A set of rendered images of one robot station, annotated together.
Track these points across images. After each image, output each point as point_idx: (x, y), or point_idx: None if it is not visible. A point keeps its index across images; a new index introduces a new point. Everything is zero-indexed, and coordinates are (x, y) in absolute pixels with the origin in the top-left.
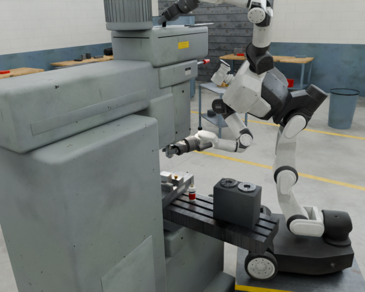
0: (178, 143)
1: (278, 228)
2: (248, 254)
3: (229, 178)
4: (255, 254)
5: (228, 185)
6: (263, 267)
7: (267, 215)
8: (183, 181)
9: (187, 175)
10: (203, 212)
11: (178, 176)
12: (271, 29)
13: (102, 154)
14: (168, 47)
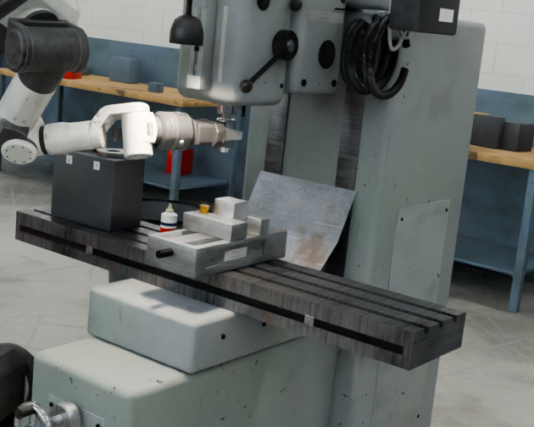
0: (203, 121)
1: (15, 232)
2: (7, 411)
3: (108, 152)
4: (23, 348)
5: (118, 149)
6: None
7: (31, 215)
8: (180, 230)
9: (166, 235)
10: (153, 232)
11: (196, 213)
12: None
13: None
14: None
